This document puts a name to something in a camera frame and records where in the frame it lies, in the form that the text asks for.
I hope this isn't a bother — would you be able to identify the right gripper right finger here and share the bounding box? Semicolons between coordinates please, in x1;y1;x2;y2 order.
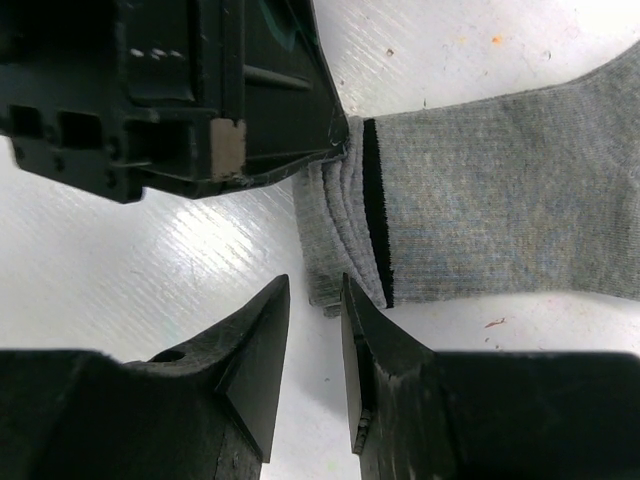
341;278;639;479

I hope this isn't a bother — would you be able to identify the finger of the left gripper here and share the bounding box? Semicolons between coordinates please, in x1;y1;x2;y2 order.
224;1;348;188

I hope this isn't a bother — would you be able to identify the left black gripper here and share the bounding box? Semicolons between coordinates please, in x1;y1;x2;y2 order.
1;1;248;203

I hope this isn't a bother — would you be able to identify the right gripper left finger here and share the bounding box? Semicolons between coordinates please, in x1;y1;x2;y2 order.
1;275;290;479

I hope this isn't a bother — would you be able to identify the grey striped sock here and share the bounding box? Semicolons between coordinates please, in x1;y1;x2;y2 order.
293;47;639;316

